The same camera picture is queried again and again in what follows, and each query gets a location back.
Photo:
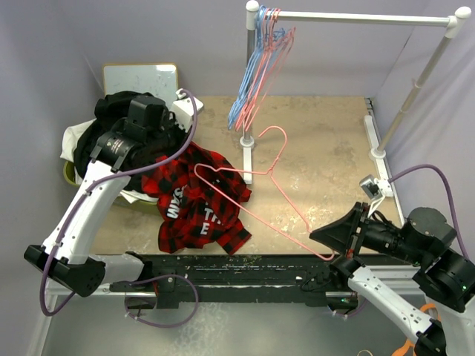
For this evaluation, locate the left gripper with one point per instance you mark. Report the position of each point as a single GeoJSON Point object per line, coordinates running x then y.
{"type": "Point", "coordinates": [170, 119]}

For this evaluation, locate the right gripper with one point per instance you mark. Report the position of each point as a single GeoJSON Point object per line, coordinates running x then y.
{"type": "Point", "coordinates": [341, 233]}

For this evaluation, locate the red black plaid shirt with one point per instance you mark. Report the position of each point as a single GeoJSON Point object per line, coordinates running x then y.
{"type": "Point", "coordinates": [198, 195]}

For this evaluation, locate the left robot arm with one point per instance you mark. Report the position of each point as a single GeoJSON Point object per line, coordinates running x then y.
{"type": "Point", "coordinates": [65, 255]}

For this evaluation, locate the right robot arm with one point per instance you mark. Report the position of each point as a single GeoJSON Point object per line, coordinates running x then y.
{"type": "Point", "coordinates": [444, 276]}

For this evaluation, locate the white whiteboard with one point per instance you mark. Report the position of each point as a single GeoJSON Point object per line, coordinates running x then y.
{"type": "Point", "coordinates": [160, 80]}

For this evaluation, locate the black garment pile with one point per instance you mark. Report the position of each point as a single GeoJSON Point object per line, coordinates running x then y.
{"type": "Point", "coordinates": [111, 118]}

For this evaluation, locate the white clothes rack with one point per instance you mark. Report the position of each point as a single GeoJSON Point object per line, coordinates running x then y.
{"type": "Point", "coordinates": [452, 25]}

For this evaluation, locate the green laundry basket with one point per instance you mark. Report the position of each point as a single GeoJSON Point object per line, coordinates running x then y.
{"type": "Point", "coordinates": [71, 177]}

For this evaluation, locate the pink hangers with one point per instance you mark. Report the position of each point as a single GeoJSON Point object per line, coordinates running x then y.
{"type": "Point", "coordinates": [277, 43]}

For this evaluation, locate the blue hangers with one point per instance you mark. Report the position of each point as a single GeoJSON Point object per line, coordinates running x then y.
{"type": "Point", "coordinates": [255, 14]}

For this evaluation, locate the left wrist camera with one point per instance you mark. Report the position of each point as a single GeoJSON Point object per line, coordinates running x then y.
{"type": "Point", "coordinates": [183, 111]}

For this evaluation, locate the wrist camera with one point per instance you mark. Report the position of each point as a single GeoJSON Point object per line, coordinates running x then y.
{"type": "Point", "coordinates": [377, 191]}
{"type": "Point", "coordinates": [183, 111]}

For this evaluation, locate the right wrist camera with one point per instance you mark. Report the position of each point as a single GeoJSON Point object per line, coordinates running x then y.
{"type": "Point", "coordinates": [377, 191]}

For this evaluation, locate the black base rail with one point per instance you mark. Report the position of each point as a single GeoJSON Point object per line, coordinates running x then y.
{"type": "Point", "coordinates": [272, 278]}

